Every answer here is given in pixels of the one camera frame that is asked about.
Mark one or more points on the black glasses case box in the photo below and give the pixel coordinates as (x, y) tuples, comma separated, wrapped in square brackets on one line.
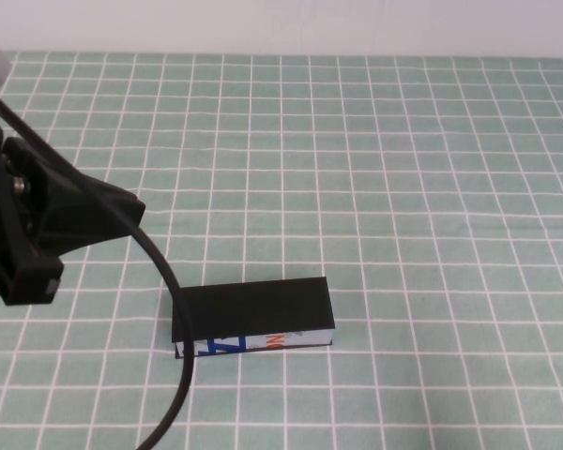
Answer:
[(263, 304)]

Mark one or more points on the green white checkered tablecloth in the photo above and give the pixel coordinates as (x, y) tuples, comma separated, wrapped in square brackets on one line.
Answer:
[(356, 164)]

